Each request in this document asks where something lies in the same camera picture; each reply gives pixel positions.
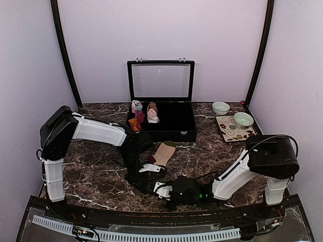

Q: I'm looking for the pink patterned sock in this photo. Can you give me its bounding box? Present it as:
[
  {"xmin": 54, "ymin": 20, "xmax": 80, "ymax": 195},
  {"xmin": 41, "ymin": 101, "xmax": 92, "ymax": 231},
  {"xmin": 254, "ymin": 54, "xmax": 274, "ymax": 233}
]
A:
[{"xmin": 147, "ymin": 108, "xmax": 159, "ymax": 124}]

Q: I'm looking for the black glass-lid storage box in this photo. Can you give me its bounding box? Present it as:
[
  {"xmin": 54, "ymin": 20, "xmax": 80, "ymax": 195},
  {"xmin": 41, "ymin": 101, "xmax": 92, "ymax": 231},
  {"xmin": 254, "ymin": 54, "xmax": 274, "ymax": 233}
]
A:
[{"xmin": 127, "ymin": 59, "xmax": 197, "ymax": 142}]

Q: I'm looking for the rolled orange sock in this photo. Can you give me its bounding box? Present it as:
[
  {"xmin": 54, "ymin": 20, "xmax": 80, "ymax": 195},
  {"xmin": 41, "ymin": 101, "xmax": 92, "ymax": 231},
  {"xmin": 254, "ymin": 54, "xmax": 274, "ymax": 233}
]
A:
[{"xmin": 128, "ymin": 118, "xmax": 142, "ymax": 132}]

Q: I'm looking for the pale green bowl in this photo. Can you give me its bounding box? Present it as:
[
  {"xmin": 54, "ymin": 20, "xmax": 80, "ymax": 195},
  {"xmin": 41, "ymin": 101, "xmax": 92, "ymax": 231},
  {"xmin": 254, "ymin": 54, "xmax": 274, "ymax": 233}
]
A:
[
  {"xmin": 233, "ymin": 112, "xmax": 254, "ymax": 130},
  {"xmin": 212, "ymin": 101, "xmax": 231, "ymax": 115}
]

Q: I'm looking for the floral square plate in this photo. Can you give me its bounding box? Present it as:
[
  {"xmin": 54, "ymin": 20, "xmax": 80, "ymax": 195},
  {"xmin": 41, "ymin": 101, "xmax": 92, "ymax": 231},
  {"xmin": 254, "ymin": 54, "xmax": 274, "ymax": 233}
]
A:
[{"xmin": 216, "ymin": 115, "xmax": 257, "ymax": 143}]

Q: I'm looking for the small circuit board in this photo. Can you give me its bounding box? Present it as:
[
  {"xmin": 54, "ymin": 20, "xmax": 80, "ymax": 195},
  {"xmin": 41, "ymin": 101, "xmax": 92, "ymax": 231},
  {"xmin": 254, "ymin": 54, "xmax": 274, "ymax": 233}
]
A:
[{"xmin": 72, "ymin": 226, "xmax": 94, "ymax": 238}]

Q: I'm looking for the left black frame post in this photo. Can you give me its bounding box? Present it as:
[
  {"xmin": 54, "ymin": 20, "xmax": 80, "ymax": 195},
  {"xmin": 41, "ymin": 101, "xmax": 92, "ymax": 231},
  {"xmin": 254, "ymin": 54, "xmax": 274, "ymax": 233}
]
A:
[{"xmin": 50, "ymin": 0, "xmax": 83, "ymax": 109}]

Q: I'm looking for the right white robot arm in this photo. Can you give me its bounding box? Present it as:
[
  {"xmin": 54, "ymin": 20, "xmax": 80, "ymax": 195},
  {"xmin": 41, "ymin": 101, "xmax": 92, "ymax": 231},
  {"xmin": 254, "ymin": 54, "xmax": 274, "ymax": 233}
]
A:
[{"xmin": 154, "ymin": 135, "xmax": 300, "ymax": 219}]

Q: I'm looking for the rolled pink white sock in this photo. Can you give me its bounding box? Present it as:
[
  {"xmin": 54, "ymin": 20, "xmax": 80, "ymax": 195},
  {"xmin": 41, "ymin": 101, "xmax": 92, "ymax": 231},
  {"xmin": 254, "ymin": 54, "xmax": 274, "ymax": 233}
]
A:
[{"xmin": 131, "ymin": 100, "xmax": 143, "ymax": 113}]

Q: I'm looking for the black frame post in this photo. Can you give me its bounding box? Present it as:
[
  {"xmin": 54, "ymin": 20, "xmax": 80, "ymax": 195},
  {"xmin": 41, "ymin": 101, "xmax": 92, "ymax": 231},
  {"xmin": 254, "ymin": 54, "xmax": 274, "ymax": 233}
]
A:
[
  {"xmin": 50, "ymin": 0, "xmax": 83, "ymax": 109},
  {"xmin": 244, "ymin": 0, "xmax": 275, "ymax": 109}
]

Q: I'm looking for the striped brown beige sock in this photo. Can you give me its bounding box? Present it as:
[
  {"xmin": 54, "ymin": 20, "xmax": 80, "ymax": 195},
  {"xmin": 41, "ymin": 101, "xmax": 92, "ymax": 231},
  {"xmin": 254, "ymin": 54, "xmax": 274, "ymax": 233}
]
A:
[{"xmin": 147, "ymin": 141, "xmax": 176, "ymax": 166}]

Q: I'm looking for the white slotted cable duct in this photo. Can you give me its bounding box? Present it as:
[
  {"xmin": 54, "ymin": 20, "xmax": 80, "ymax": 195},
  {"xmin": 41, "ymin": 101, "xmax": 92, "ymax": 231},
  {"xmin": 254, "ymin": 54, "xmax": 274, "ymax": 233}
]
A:
[{"xmin": 31, "ymin": 215, "xmax": 241, "ymax": 241}]

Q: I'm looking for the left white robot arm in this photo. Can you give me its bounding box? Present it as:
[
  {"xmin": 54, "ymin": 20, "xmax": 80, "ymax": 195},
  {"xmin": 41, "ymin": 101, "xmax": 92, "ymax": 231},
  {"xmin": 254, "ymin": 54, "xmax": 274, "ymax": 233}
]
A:
[{"xmin": 36, "ymin": 105, "xmax": 166, "ymax": 220}]

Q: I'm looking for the far pale green bowl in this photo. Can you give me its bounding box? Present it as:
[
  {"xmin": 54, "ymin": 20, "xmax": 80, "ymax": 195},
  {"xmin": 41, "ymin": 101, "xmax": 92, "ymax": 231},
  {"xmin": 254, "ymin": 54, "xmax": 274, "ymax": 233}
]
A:
[{"xmin": 212, "ymin": 101, "xmax": 231, "ymax": 115}]

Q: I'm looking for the near pale green bowl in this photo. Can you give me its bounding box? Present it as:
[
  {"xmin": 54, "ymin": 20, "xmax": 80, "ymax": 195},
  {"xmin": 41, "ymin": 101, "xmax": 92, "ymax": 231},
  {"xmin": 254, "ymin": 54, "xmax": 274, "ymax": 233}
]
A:
[{"xmin": 233, "ymin": 112, "xmax": 254, "ymax": 130}]

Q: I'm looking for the rolled purple red sock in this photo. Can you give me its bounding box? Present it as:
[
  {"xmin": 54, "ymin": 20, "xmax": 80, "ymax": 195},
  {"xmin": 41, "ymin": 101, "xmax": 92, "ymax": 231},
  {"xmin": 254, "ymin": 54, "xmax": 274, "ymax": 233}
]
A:
[{"xmin": 135, "ymin": 110, "xmax": 145, "ymax": 123}]

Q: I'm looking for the right black frame post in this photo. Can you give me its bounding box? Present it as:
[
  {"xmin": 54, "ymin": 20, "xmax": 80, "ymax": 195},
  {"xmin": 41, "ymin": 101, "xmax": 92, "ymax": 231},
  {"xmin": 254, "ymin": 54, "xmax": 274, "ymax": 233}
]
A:
[{"xmin": 244, "ymin": 0, "xmax": 275, "ymax": 109}]

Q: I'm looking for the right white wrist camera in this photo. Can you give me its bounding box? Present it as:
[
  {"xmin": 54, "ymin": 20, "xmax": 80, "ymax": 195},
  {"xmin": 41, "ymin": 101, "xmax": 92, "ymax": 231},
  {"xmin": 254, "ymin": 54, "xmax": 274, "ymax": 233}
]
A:
[{"xmin": 153, "ymin": 182, "xmax": 173, "ymax": 200}]

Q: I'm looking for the rolled brown sock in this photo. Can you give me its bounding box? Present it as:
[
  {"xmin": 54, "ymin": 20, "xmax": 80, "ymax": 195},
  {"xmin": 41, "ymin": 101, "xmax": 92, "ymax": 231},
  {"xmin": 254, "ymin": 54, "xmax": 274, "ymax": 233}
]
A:
[{"xmin": 147, "ymin": 102, "xmax": 158, "ymax": 113}]

